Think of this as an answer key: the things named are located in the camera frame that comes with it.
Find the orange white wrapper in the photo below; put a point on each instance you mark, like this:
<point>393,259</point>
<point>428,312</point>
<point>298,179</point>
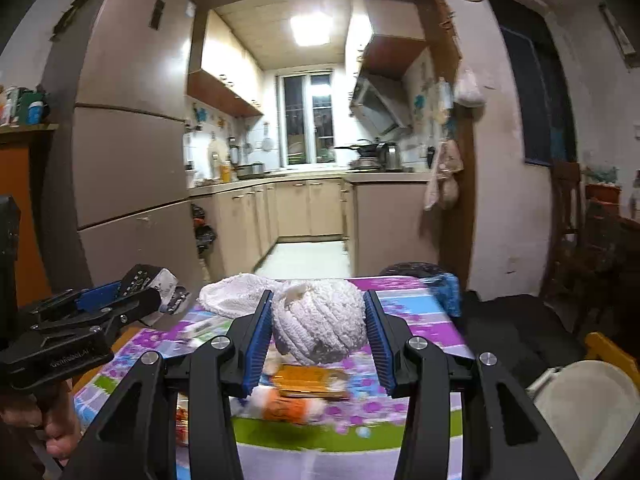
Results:
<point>287,407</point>

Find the floral striped tablecloth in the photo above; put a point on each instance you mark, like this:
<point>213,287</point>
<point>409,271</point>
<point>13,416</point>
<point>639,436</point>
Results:
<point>320,452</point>

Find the wall cabinet above hood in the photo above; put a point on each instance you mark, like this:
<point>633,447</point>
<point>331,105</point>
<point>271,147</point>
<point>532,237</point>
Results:
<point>385,35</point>

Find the dark wooden chair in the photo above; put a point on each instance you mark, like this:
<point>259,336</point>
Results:
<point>570,240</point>

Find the black hanging bags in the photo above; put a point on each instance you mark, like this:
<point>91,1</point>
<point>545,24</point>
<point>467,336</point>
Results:
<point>204,232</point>

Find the range hood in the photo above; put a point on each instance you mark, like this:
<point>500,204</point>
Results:
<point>382,102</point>

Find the red plant pot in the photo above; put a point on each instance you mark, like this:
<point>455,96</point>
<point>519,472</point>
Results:
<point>602,192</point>

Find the beige refrigerator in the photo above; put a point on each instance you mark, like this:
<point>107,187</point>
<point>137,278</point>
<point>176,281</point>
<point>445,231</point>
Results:
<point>130,160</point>

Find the black white packet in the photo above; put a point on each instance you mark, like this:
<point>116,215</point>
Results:
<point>147,277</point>

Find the person's left hand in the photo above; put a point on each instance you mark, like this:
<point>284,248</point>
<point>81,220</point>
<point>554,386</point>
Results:
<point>57,435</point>

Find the kitchen window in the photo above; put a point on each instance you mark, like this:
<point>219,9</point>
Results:
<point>306,120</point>

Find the blue white cup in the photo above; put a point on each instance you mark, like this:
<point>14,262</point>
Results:
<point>37,111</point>

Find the wall cabinet brown underside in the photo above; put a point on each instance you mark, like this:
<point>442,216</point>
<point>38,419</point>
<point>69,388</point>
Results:
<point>222,70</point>

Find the white knitted towel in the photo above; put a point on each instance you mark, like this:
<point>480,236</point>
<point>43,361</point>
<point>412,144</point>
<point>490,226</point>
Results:
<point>320,320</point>

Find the ceiling light panel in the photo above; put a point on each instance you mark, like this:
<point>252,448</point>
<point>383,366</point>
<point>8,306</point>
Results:
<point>311,27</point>

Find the white printed mug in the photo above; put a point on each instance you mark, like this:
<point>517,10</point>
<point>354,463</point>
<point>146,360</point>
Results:
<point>7,107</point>

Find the orange carton box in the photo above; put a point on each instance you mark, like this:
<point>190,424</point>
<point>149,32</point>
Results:
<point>310,382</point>

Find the steel kettle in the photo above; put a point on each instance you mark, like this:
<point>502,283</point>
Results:
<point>391,156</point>

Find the yellow wooden chair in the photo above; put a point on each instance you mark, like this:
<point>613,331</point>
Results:
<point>612,352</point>

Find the black wok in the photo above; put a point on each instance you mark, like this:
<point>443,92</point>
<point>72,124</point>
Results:
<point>367,148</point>

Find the blue cloth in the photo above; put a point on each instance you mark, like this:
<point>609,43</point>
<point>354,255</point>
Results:
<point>446,294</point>

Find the white plastic chair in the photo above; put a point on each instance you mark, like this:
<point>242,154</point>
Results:
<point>585,415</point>

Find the black jacket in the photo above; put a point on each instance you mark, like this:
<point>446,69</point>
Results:
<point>520,335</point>

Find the beige base cabinets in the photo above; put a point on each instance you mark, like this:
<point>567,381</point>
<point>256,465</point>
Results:
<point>280,210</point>

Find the white plastic bag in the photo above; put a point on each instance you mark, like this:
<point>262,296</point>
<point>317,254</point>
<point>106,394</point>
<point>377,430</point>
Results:
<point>469,91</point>

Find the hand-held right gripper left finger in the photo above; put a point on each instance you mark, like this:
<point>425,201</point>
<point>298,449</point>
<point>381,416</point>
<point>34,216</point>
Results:
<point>256,350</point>

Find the green white packet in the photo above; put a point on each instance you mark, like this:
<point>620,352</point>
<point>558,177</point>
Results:
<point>205,331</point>

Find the beige counter peninsula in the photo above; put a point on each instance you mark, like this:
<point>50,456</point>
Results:
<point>395,225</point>

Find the steel pot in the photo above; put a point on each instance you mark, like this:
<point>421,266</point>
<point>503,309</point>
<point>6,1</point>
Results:
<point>250,170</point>

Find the orange bottle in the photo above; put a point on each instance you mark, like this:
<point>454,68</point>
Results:
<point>225,172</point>

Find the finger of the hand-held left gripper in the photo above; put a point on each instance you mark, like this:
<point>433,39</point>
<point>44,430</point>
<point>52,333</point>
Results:
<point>97,297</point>
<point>140,306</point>

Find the hanging beige cloth bags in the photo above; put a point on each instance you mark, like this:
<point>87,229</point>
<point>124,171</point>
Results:
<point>442,180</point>

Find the orange wooden cupboard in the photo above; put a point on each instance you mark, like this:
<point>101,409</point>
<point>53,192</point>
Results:
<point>22,180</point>

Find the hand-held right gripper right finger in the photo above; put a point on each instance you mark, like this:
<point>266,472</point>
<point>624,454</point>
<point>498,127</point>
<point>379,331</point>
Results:
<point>381,350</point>

